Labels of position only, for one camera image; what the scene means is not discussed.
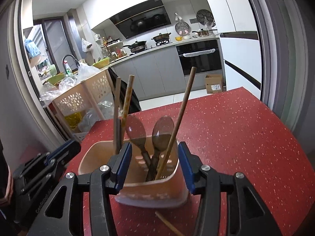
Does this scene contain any hanging steamer rack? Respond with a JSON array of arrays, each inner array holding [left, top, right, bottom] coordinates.
[[175, 12, 191, 36]]

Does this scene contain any steel spoon dark handle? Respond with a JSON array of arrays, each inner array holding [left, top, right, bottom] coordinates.
[[146, 116, 174, 182]]

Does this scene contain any pot with lid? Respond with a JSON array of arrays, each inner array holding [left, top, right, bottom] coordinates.
[[152, 32, 171, 46]]

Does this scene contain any small saucepan on counter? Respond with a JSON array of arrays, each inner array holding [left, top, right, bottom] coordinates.
[[192, 29, 217, 37]]

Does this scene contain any pink plastic storage rack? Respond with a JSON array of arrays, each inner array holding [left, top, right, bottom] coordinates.
[[52, 69, 113, 141]]

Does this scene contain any cardboard box on floor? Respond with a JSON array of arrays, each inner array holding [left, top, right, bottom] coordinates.
[[205, 74, 223, 94]]

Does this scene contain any black built-in oven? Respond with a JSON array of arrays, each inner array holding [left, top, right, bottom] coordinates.
[[176, 40, 221, 76]]

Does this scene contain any black kitchen faucet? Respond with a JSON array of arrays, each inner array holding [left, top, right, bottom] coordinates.
[[62, 54, 80, 74]]

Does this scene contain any black wok on stove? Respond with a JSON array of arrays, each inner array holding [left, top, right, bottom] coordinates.
[[123, 41, 147, 53]]

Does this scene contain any black range hood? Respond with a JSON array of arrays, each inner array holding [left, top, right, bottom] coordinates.
[[110, 0, 171, 39]]

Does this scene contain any dark hanging garment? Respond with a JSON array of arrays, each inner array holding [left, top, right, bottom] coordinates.
[[108, 67, 142, 114]]

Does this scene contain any white plastic bag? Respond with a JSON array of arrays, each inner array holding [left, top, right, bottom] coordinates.
[[81, 38, 92, 53]]

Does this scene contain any round black trivet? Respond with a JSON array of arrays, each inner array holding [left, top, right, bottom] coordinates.
[[196, 9, 216, 29]]

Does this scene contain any wooden chopstick patterned end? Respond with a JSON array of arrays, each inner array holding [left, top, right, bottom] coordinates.
[[120, 75, 134, 145]]

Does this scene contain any pink plastic utensil holder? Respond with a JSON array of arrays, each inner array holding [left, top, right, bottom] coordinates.
[[77, 137, 190, 209]]

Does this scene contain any white refrigerator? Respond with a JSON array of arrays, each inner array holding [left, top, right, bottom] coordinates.
[[207, 0, 262, 99]]

